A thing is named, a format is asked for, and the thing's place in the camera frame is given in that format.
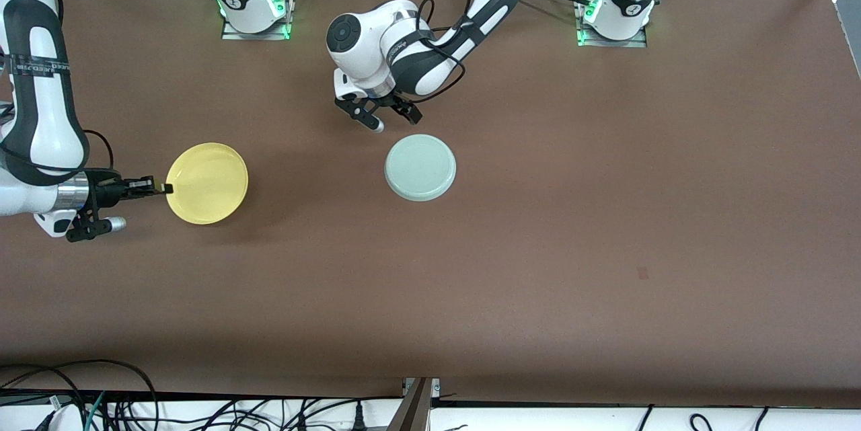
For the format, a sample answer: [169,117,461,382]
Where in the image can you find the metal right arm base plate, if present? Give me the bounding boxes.
[222,0,294,41]

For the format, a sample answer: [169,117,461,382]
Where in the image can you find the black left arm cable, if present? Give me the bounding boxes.
[404,0,476,104]

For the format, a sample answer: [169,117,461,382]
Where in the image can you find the aluminium profile post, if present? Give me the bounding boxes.
[389,377,435,431]

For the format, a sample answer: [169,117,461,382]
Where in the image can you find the brown table cover sheet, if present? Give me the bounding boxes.
[0,0,861,408]

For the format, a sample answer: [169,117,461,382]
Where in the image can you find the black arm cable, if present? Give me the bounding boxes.
[404,0,476,104]
[52,0,115,175]

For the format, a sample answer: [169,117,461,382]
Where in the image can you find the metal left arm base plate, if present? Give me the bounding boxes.
[576,0,648,48]

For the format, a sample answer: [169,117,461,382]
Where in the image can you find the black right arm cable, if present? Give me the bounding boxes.
[52,0,115,175]

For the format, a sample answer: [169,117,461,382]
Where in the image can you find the yellow round plate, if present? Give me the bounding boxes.
[165,143,249,225]

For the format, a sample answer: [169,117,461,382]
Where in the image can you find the pale green round plate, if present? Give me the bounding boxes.
[384,134,457,202]

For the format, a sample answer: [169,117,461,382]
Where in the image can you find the small metal corner bracket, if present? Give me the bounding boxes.
[402,377,441,397]

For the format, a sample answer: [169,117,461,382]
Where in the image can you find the teal cable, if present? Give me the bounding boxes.
[84,391,106,431]

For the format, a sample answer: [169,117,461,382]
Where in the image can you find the black looping cable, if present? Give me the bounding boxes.
[0,358,159,431]

